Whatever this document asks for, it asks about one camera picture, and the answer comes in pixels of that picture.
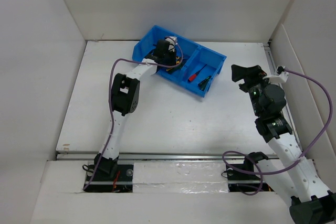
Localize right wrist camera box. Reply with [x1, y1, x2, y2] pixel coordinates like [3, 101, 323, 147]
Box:
[263, 66, 289, 84]

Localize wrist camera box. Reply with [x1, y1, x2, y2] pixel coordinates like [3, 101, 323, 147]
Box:
[263, 66, 289, 84]
[165, 36, 177, 51]

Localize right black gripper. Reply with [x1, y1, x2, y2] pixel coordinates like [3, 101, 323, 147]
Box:
[231, 63, 274, 116]

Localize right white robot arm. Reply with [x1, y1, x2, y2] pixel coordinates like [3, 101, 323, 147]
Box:
[231, 65, 335, 223]

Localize aluminium front rail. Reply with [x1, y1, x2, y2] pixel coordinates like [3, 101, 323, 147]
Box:
[56, 151, 280, 162]

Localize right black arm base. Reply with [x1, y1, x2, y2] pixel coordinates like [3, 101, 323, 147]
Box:
[225, 152, 274, 193]

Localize red-handled screwdriver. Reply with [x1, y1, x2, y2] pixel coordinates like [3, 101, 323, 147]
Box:
[187, 65, 206, 83]

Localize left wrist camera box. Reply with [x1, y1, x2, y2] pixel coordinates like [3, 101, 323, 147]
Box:
[165, 36, 177, 51]

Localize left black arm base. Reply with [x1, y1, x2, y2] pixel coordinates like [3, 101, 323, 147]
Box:
[82, 163, 134, 193]

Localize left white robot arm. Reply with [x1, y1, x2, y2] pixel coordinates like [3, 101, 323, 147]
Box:
[93, 36, 183, 180]

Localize aluminium side rail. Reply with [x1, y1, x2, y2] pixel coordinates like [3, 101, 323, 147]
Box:
[264, 45, 277, 75]

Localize blue three-compartment plastic bin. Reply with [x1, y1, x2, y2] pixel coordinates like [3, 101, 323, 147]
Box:
[132, 25, 226, 97]

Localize yellow-handled needle-nose pliers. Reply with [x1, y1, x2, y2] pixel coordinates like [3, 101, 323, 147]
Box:
[165, 57, 184, 72]

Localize large green-handled screwdriver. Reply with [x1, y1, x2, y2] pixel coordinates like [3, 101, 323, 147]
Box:
[198, 82, 208, 91]

